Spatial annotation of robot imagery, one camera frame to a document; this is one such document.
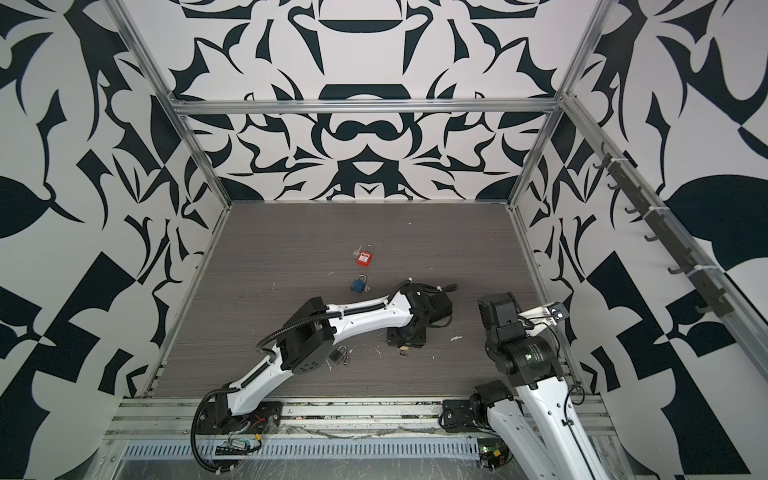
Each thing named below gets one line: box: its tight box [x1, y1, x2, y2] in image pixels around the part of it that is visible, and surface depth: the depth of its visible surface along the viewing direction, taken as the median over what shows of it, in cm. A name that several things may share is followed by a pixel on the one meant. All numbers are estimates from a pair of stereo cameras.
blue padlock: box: [351, 274, 367, 293], surface depth 101 cm
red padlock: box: [356, 244, 374, 267], surface depth 104 cm
